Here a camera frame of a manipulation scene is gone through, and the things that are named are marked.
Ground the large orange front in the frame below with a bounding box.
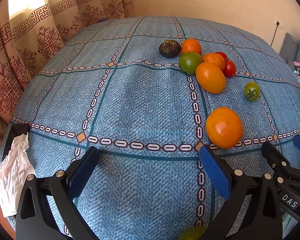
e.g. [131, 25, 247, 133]
[205, 107, 243, 149]

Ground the large orange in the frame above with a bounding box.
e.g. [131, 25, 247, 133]
[205, 107, 243, 149]
[196, 62, 226, 94]

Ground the red tomato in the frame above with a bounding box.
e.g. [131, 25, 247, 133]
[223, 60, 236, 77]
[216, 51, 228, 62]

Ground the orange tangerine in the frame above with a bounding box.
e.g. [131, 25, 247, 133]
[181, 38, 202, 55]
[202, 53, 225, 72]

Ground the green round fruit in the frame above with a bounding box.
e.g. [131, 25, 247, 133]
[179, 51, 203, 75]

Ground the crumpled white paper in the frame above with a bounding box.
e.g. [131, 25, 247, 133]
[0, 134, 36, 218]

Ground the green fruit bottom edge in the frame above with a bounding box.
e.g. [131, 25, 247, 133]
[177, 226, 207, 240]

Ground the green tomato with stem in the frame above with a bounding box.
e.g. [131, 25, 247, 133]
[244, 82, 260, 102]

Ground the black box under paper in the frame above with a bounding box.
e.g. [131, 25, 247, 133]
[2, 124, 30, 161]

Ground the grey cushion headboard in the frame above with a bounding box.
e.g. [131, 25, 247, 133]
[279, 33, 300, 71]

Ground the large orange near cluster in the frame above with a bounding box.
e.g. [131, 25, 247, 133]
[196, 62, 226, 94]

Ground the blue patterned bed cover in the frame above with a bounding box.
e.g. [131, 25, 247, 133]
[3, 16, 300, 239]

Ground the dark brown avocado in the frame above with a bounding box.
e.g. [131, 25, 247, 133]
[159, 40, 181, 58]

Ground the beige patterned curtain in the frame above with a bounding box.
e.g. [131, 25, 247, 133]
[0, 0, 133, 145]

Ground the white wall socket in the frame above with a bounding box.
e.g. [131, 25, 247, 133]
[274, 17, 284, 29]

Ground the black power cable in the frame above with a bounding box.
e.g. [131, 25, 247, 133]
[270, 22, 280, 47]

